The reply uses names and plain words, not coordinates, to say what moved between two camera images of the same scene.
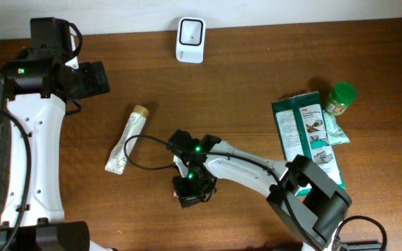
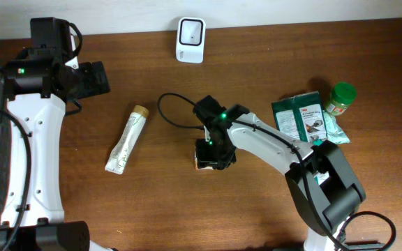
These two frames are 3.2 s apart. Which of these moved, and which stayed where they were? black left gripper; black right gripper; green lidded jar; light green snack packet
Moved: black right gripper
Stayed: black left gripper; light green snack packet; green lidded jar
